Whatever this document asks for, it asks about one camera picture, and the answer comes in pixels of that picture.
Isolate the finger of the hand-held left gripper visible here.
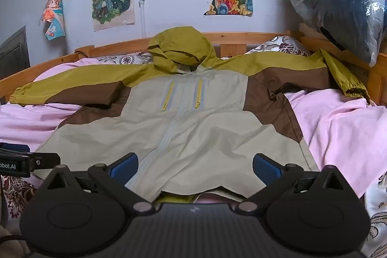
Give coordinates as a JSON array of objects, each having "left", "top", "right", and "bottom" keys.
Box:
[{"left": 29, "top": 152, "right": 61, "bottom": 171}]

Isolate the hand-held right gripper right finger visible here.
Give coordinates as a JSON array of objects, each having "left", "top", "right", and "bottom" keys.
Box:
[{"left": 236, "top": 153, "right": 351, "bottom": 214}]

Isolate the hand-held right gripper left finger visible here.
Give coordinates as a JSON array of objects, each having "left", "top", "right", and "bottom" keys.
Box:
[{"left": 41, "top": 152, "right": 156, "bottom": 214}]

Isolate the beige olive brown hooded jacket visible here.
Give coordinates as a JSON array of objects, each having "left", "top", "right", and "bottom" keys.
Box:
[{"left": 9, "top": 26, "right": 371, "bottom": 204}]

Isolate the pink blanket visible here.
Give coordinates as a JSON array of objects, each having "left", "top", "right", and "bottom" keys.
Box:
[{"left": 0, "top": 57, "right": 387, "bottom": 204}]

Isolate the floral patterned pillow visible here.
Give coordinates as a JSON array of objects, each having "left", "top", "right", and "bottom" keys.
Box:
[
  {"left": 96, "top": 52, "right": 155, "bottom": 66},
  {"left": 244, "top": 35, "right": 309, "bottom": 58}
]

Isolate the black cable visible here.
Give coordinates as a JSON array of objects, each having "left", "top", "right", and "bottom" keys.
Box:
[{"left": 0, "top": 232, "right": 28, "bottom": 248}]

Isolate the wooden bed frame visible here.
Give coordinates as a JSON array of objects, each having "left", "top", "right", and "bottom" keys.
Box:
[{"left": 0, "top": 31, "right": 387, "bottom": 106}]

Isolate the small curled cartoon wall poster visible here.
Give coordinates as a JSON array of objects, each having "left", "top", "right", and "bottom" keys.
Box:
[{"left": 39, "top": 0, "right": 66, "bottom": 41}]

